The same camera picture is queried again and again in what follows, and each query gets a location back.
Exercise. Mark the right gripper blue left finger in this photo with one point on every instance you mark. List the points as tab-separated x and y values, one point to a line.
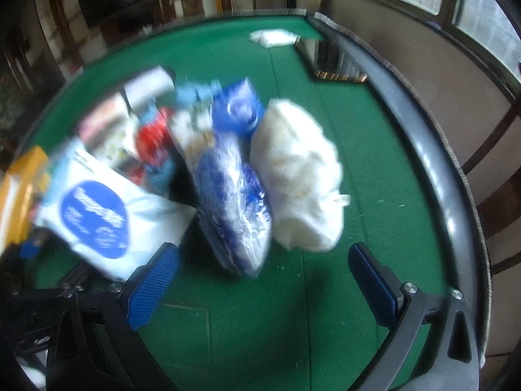
145	288

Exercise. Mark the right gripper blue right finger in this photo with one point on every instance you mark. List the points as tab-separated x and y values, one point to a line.
378	285

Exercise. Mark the white blue wet wipes pack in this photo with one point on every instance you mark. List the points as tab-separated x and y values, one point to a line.
110	222

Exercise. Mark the blue white tissue bag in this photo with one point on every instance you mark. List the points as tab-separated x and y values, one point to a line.
233	209

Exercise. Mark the white fluffy towel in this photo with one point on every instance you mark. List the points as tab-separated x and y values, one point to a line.
302	176

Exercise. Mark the red plastic bag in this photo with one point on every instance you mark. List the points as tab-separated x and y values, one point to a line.
154	146

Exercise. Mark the yellow cardboard box tray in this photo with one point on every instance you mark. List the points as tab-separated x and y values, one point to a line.
24	181

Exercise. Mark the pink tissue pack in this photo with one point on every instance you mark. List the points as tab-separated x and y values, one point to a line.
107	130

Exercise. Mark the white tissue pack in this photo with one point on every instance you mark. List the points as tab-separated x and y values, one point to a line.
147	85

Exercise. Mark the blue tissue pocket pack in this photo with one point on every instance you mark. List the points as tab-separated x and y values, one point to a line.
237	109

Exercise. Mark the smartphone on table edge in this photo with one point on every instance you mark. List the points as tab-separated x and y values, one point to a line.
326	60

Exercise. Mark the white folded napkin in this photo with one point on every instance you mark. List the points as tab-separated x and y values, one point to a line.
273	38

